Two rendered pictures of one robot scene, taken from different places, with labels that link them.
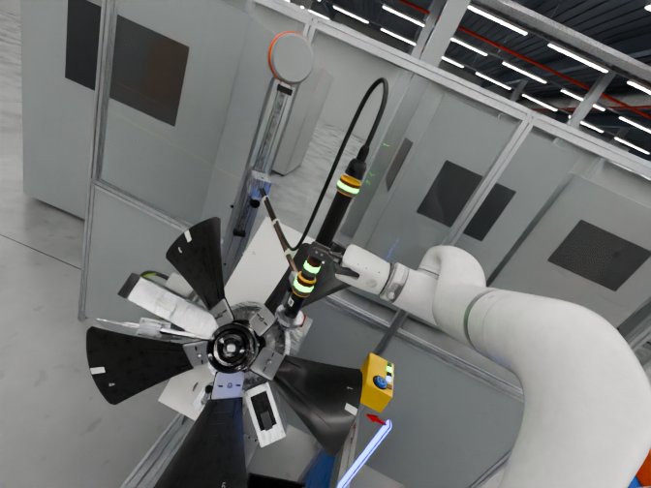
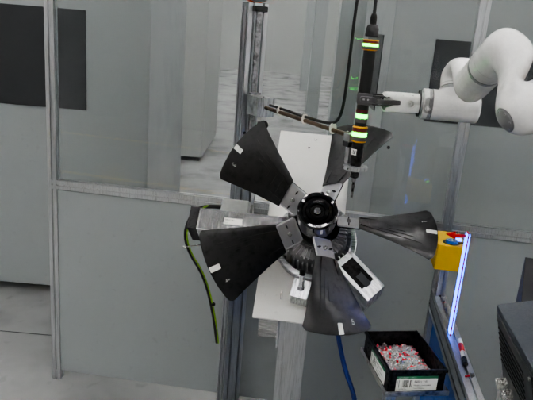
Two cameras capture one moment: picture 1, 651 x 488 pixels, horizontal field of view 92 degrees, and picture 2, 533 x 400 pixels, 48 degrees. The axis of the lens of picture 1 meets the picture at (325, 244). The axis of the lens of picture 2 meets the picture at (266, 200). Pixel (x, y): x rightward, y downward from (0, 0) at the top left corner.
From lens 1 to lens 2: 1.13 m
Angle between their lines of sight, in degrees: 8
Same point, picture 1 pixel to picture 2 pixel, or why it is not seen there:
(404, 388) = (488, 296)
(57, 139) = not seen: outside the picture
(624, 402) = (516, 44)
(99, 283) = (76, 313)
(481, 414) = not seen: outside the picture
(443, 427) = not seen: outside the picture
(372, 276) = (409, 98)
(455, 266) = (460, 63)
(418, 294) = (446, 100)
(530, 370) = (491, 58)
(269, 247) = (296, 156)
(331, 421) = (419, 240)
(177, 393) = (267, 305)
